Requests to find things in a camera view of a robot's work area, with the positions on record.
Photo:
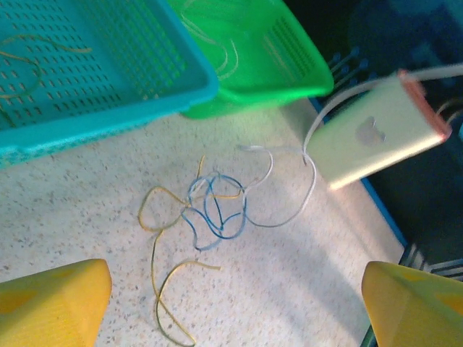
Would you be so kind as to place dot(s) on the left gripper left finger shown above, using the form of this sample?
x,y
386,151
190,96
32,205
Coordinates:
x,y
50,307

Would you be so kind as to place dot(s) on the beige utensil holder terracotta rim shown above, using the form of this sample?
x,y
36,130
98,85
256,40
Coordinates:
x,y
372,144

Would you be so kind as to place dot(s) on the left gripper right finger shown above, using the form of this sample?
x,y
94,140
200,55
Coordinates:
x,y
416,311

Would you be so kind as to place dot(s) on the teal plastic basket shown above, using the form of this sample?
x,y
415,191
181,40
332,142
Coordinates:
x,y
108,54

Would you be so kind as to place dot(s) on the green plastic basket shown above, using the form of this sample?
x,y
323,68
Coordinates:
x,y
260,54

